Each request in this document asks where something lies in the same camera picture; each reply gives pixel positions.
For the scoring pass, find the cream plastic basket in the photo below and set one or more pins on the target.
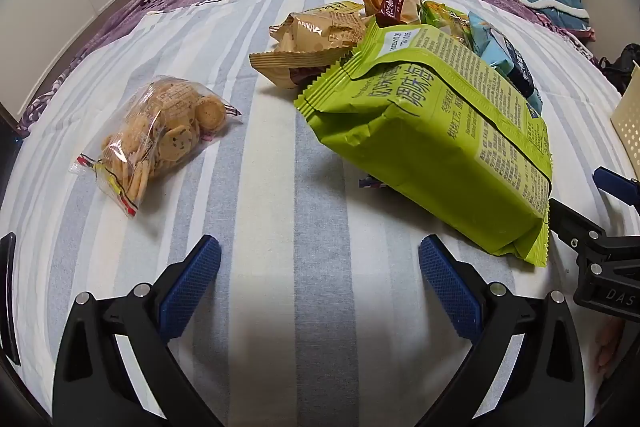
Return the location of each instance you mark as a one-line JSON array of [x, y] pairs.
[[629, 117]]

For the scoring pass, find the large lime green snack bag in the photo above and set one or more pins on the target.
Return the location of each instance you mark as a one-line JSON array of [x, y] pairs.
[[425, 132]]

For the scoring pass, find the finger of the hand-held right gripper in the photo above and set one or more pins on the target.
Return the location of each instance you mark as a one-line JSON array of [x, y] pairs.
[[617, 184], [570, 219]]

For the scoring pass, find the blue towel with leopard cloth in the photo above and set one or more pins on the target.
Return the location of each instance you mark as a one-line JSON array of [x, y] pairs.
[[550, 7]]

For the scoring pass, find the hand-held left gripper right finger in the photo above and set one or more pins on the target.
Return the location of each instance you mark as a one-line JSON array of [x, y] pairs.
[[450, 292]]

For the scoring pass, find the green wafer packet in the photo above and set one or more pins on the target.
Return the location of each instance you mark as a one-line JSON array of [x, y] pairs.
[[442, 19]]

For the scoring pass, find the beige maroon striped snack packet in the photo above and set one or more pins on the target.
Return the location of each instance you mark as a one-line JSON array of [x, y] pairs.
[[395, 4]]

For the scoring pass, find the tan snack packet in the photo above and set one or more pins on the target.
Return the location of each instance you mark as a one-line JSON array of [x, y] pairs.
[[285, 67], [315, 32]]

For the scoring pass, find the dark blue cracker packet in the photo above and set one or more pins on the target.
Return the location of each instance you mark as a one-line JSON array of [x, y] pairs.
[[372, 182]]

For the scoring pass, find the striped blanket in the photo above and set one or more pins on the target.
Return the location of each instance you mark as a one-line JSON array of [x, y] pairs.
[[300, 207]]

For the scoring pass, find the light blue snack packet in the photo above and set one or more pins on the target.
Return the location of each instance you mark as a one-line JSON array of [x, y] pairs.
[[492, 47]]

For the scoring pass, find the black bag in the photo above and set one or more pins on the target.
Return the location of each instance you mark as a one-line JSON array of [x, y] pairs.
[[620, 67]]

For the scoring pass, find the person's right hand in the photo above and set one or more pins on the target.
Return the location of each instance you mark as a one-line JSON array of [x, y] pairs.
[[611, 349]]

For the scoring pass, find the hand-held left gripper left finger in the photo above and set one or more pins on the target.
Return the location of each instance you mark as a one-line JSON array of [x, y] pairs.
[[192, 287]]

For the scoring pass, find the small yellow biscuit packet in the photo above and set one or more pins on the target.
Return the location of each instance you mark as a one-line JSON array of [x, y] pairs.
[[340, 8]]

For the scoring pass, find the clear bag of round cookies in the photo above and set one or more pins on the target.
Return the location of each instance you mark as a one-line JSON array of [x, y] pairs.
[[160, 127]]

